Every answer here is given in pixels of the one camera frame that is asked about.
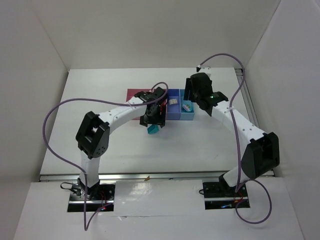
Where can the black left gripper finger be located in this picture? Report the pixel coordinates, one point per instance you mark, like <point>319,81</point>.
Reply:
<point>144,120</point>
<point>161,120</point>

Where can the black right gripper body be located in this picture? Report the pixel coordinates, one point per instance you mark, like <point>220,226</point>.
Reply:
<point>188,90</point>

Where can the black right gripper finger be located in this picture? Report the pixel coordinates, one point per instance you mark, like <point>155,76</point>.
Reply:
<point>197,100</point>
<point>188,90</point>

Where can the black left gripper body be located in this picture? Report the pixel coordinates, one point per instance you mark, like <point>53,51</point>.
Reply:
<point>153,119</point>

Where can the teal lego brick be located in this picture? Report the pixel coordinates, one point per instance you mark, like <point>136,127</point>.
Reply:
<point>153,129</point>

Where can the beige lego brick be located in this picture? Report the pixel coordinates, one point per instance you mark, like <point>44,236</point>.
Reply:
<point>173,101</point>

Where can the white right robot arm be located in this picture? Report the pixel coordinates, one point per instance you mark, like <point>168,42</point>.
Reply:
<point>258,151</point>

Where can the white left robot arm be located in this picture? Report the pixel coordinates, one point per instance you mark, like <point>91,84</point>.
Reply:
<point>94,132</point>

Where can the small pink container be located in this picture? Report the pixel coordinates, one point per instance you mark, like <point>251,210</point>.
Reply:
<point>163,106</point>

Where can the teal oval lego piece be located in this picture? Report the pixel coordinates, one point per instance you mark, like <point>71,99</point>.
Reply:
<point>186,108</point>

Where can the dark blue container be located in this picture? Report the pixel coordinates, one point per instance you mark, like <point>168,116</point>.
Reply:
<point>173,112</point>

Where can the light blue container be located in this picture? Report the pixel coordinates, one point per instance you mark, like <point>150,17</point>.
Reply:
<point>183,115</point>

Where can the large pink container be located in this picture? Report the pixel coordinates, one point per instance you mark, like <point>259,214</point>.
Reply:
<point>138,104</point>

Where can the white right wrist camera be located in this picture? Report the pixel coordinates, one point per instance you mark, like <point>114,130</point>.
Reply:
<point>204,69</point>

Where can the aluminium side rail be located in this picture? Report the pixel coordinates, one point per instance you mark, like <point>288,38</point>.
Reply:
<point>247,97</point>

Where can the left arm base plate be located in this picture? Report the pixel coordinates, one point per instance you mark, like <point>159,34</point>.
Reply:
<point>103,197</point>

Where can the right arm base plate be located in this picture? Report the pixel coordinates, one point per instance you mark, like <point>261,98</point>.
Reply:
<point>216,198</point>

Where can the aluminium front rail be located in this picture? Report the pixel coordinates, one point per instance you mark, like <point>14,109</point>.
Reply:
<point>136,176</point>

